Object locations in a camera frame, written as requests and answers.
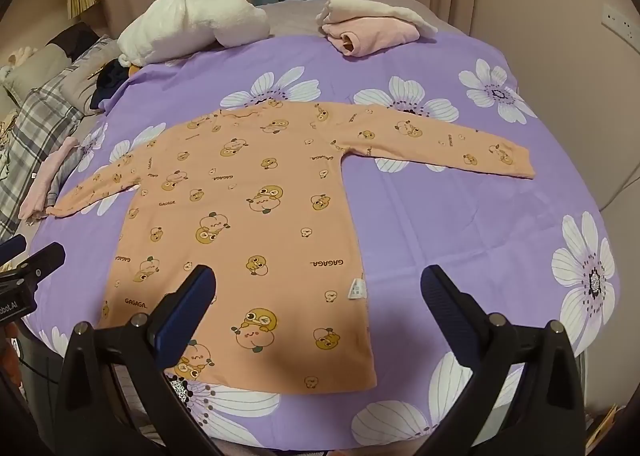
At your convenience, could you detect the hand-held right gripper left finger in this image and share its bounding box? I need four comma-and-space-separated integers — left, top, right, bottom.
54, 264, 221, 456

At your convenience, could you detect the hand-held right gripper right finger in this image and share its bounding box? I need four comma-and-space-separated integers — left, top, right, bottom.
420, 264, 587, 456

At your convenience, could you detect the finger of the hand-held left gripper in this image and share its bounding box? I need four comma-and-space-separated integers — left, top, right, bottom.
0, 242, 67, 287
0, 235, 27, 259

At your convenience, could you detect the orange printed shirt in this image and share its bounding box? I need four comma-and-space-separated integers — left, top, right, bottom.
46, 100, 535, 396

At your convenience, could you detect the small pink garment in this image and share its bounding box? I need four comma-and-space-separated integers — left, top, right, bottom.
19, 136, 81, 221

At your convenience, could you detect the purple floral bed sheet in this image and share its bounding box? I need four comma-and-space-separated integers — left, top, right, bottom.
20, 30, 623, 449

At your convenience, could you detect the printed cream cloth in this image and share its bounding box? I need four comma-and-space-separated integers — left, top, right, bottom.
0, 110, 21, 197

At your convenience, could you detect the plaid quilt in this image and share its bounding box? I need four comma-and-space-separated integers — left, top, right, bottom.
0, 38, 108, 237

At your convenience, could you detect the grey and brown pillow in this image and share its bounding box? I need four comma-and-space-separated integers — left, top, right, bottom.
2, 22, 101, 96

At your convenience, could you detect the white plush toy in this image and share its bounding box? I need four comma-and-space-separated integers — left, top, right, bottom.
0, 46, 37, 81

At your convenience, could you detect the dark navy cloth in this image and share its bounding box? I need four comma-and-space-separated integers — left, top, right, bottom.
90, 58, 136, 114

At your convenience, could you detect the white fluffy blanket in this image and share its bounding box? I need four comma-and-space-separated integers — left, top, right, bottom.
116, 0, 272, 67

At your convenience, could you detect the pink folded garment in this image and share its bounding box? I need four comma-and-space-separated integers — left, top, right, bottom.
321, 18, 421, 57

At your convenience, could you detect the cream folded garment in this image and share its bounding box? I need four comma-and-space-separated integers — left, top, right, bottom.
317, 0, 438, 36

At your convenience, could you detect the white wall socket strip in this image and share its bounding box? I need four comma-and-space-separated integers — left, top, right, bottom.
602, 3, 640, 39

